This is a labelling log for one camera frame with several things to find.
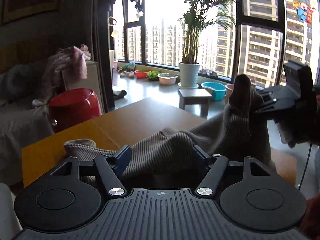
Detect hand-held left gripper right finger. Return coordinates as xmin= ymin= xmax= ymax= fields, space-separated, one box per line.
xmin=192 ymin=145 xmax=272 ymax=198

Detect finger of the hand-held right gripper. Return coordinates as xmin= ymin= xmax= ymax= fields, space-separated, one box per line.
xmin=252 ymin=97 xmax=297 ymax=120
xmin=259 ymin=86 xmax=290 ymax=100

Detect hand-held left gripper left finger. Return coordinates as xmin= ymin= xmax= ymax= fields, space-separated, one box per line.
xmin=51 ymin=144 xmax=132 ymax=198

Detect grey striped garment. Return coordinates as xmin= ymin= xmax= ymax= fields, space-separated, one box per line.
xmin=64 ymin=74 xmax=275 ymax=188

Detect pink flower pot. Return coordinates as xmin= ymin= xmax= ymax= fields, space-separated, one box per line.
xmin=225 ymin=84 xmax=235 ymax=105

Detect small wooden stool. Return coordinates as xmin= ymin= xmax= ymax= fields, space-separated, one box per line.
xmin=178 ymin=89 xmax=212 ymax=117

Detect teal basin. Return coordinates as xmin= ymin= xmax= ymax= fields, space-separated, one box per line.
xmin=201 ymin=82 xmax=227 ymax=101

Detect small potted succulents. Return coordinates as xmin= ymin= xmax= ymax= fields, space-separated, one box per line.
xmin=199 ymin=68 xmax=218 ymax=77

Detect red round stool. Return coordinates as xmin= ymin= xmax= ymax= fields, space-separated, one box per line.
xmin=48 ymin=88 xmax=102 ymax=133

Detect potted palm white pot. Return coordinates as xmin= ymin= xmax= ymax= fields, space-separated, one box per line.
xmin=175 ymin=0 xmax=237 ymax=88

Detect pink bowl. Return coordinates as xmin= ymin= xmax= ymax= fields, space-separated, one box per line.
xmin=157 ymin=73 xmax=178 ymax=85

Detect red basin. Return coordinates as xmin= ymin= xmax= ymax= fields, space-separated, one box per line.
xmin=134 ymin=69 xmax=152 ymax=79

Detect cartoon window sticker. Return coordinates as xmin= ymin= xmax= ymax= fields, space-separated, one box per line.
xmin=291 ymin=0 xmax=315 ymax=25

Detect green toy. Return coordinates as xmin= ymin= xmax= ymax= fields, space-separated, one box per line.
xmin=117 ymin=62 xmax=136 ymax=72

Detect pink patterned blanket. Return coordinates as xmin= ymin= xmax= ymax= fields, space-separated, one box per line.
xmin=32 ymin=44 xmax=92 ymax=108

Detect grey covered sofa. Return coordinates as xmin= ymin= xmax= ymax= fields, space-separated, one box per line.
xmin=0 ymin=40 xmax=105 ymax=188

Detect person's red clothing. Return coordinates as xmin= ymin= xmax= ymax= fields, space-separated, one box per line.
xmin=299 ymin=197 xmax=320 ymax=240

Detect grey ottoman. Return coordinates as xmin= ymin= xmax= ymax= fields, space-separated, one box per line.
xmin=0 ymin=182 xmax=23 ymax=233

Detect yellow cushion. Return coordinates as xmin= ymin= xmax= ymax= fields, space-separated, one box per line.
xmin=0 ymin=42 xmax=48 ymax=73

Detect black cable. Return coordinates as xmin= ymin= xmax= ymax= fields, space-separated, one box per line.
xmin=297 ymin=140 xmax=313 ymax=191

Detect red framed wall picture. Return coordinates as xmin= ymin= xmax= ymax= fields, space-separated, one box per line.
xmin=1 ymin=0 xmax=60 ymax=25

